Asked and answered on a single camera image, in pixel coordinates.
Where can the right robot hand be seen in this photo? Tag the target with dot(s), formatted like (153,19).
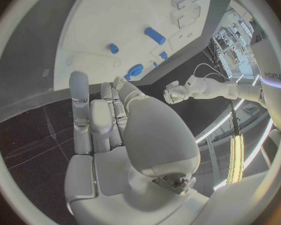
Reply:
(154,135)

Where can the blue gear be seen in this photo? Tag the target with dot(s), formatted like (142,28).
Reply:
(135,70)

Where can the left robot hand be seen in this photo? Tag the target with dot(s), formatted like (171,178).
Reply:
(175,93)

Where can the long blue cylinder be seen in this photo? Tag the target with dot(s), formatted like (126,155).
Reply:
(155,36)

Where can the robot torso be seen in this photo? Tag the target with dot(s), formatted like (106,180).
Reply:
(269,60)

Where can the short blue cylinder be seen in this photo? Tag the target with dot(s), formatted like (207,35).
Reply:
(114,48)

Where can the workshop shelf rack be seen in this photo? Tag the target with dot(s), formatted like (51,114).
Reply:
(234,41)

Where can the blue plug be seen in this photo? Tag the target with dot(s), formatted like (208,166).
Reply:
(164,55)

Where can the small blue peg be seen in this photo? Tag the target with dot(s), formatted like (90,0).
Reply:
(127,77)
(155,64)

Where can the glowing light bar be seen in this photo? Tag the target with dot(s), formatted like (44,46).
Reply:
(236,157)

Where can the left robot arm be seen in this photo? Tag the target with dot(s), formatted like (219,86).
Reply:
(215,90)

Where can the white task board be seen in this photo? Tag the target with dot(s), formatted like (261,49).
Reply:
(112,22)

